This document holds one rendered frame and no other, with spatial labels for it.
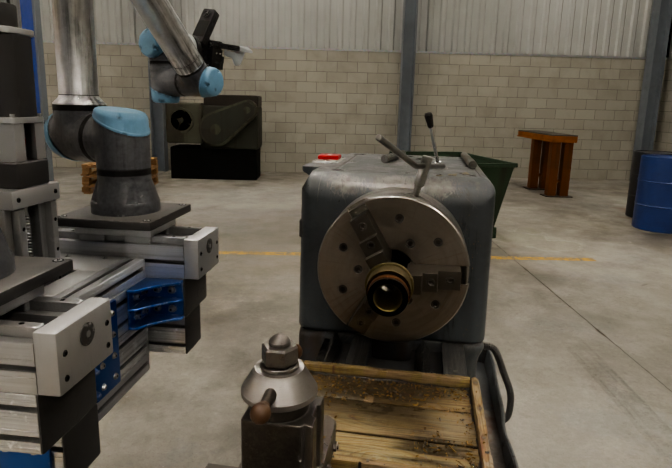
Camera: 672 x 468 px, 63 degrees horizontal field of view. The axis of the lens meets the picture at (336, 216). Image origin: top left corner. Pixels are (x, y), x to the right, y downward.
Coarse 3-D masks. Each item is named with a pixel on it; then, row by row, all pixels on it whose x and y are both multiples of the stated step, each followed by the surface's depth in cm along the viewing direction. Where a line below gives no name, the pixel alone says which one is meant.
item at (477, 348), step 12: (300, 336) 137; (312, 336) 137; (324, 336) 136; (348, 336) 133; (312, 348) 137; (372, 348) 133; (384, 348) 132; (396, 348) 132; (408, 348) 131; (432, 348) 130; (468, 348) 129; (480, 348) 129; (312, 360) 138; (396, 360) 132; (408, 360) 132; (468, 360) 129; (468, 372) 130
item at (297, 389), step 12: (300, 360) 58; (252, 372) 56; (264, 372) 55; (300, 372) 55; (252, 384) 55; (264, 384) 54; (276, 384) 54; (288, 384) 54; (300, 384) 55; (312, 384) 56; (252, 396) 54; (276, 396) 53; (288, 396) 53; (300, 396) 54; (312, 396) 55; (276, 408) 53; (288, 408) 53; (300, 408) 54
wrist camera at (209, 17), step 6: (204, 12) 159; (210, 12) 158; (216, 12) 159; (204, 18) 158; (210, 18) 158; (216, 18) 159; (198, 24) 158; (204, 24) 158; (210, 24) 157; (198, 30) 158; (204, 30) 157; (210, 30) 158; (198, 36) 157; (204, 36) 156; (204, 42) 157
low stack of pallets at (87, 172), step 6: (90, 162) 824; (156, 162) 912; (84, 168) 801; (90, 168) 807; (96, 168) 851; (156, 168) 913; (84, 174) 802; (90, 174) 803; (96, 174) 807; (84, 180) 804; (90, 180) 810; (96, 180) 835; (156, 180) 920; (84, 186) 802; (90, 186) 803; (84, 192) 806; (90, 192) 807
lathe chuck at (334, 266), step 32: (384, 192) 114; (384, 224) 111; (416, 224) 110; (448, 224) 108; (320, 256) 114; (352, 256) 113; (416, 256) 111; (448, 256) 110; (352, 288) 114; (384, 320) 115; (416, 320) 114; (448, 320) 112
